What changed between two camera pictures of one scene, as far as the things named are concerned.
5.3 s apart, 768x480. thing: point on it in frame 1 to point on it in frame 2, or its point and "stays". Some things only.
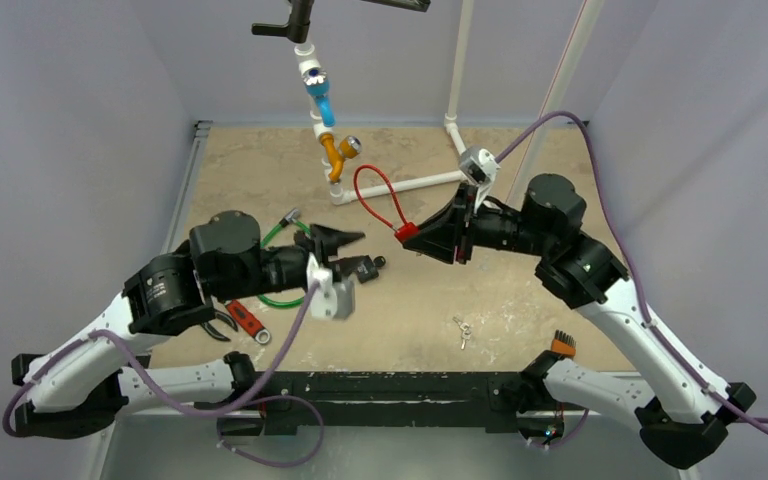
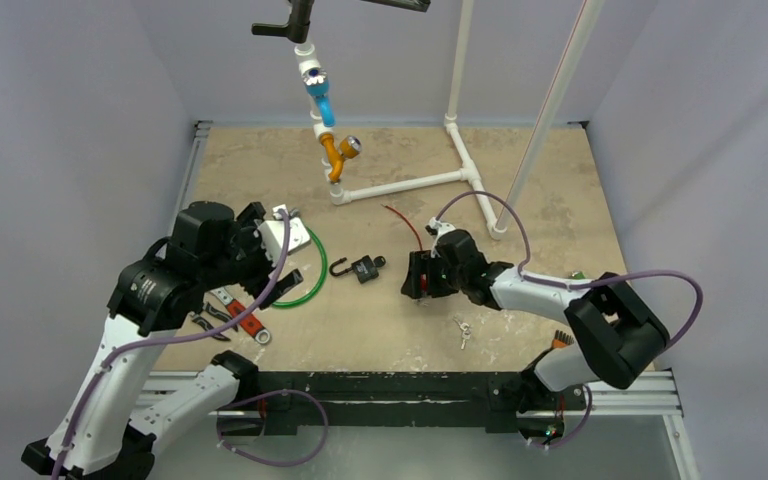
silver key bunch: [466, 331] stays
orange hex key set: [563, 343] stays
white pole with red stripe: [542, 126] stays
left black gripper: [328, 243] to [254, 282]
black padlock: [365, 268] stays
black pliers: [209, 314] stays
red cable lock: [405, 232] to [418, 272]
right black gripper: [461, 225] to [420, 275]
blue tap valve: [317, 84] stays
